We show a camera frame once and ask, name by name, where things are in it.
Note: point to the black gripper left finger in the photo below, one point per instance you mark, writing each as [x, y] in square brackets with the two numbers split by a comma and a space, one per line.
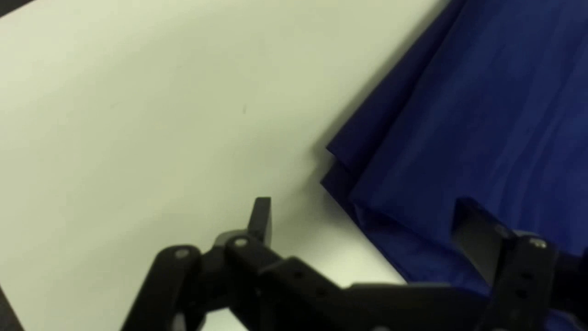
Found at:
[214, 287]

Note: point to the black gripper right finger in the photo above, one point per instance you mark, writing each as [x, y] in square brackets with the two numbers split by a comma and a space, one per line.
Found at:
[521, 275]

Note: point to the blue cloth with white trim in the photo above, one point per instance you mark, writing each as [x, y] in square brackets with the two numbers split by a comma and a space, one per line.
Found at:
[489, 110]

